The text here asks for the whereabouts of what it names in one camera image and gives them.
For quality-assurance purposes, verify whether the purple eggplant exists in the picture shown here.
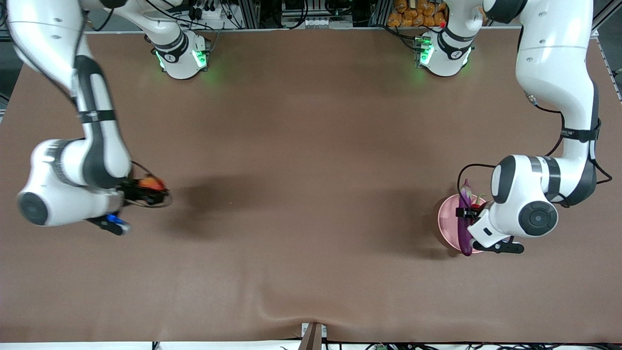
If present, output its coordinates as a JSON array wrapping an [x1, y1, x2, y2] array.
[[457, 179, 475, 257]]

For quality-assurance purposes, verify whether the pink plate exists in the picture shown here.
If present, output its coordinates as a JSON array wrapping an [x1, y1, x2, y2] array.
[[437, 193, 490, 253]]

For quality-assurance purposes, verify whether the brown table mat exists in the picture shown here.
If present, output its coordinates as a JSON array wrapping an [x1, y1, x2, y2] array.
[[0, 27, 622, 344]]

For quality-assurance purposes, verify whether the white power strip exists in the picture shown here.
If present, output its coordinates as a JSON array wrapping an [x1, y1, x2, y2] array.
[[187, 0, 229, 21]]

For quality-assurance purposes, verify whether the orange snack packets pile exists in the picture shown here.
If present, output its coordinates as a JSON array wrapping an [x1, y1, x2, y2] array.
[[387, 0, 448, 28]]

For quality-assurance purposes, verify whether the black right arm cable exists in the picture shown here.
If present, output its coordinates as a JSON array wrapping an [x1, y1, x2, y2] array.
[[127, 160, 174, 210]]

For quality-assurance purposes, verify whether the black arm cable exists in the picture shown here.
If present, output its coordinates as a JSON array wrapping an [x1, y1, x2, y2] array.
[[127, 160, 174, 210], [457, 93, 614, 207]]

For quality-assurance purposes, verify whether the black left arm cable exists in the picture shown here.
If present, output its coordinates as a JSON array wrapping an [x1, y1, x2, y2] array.
[[457, 93, 614, 207]]

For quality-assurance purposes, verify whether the metal table edge bracket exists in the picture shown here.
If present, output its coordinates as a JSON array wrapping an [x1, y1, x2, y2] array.
[[300, 322, 328, 350]]

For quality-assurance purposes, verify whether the aluminium frame post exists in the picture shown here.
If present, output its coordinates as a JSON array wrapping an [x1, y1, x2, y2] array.
[[238, 0, 261, 29]]

